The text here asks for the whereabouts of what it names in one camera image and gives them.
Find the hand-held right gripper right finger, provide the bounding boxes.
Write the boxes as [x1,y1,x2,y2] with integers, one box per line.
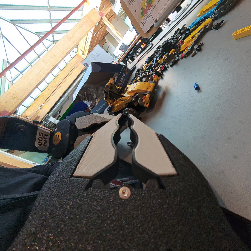
[127,114,178,184]

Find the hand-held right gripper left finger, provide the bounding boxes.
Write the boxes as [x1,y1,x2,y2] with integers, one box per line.
[73,113,123,184]

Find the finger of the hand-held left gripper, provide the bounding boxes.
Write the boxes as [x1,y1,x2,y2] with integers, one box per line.
[73,133,92,150]
[75,113,116,130]

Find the yellow toy vehicle model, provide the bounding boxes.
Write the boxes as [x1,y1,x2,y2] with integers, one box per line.
[104,75,161,120]

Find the person's left forearm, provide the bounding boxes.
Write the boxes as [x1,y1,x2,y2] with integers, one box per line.
[0,162,61,198]

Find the blue kit box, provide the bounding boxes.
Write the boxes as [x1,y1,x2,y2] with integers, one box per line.
[73,62,131,114]

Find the whiteboard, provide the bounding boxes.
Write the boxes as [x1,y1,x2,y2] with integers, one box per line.
[81,44,114,69]

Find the wooden document stand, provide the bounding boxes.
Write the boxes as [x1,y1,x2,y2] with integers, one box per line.
[120,0,184,38]

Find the pile of small building parts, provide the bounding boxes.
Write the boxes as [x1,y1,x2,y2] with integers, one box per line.
[130,24,205,84]

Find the dark grey pin connectors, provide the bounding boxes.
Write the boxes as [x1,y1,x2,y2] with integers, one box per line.
[191,42,204,58]

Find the yellow rectangular panel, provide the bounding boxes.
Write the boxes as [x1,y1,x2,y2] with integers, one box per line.
[191,18,213,38]

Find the blue separator tool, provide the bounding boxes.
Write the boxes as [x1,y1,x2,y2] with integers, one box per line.
[188,8,216,30]

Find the black angled connector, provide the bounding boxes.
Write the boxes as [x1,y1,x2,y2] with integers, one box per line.
[211,20,224,31]

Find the short yellow beam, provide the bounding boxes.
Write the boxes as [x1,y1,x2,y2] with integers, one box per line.
[232,26,251,40]

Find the stack of yellow wide beams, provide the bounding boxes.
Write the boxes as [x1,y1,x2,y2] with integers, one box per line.
[197,0,221,18]

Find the dark grey toothed wheel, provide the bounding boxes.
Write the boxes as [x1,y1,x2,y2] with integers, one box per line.
[214,0,238,20]

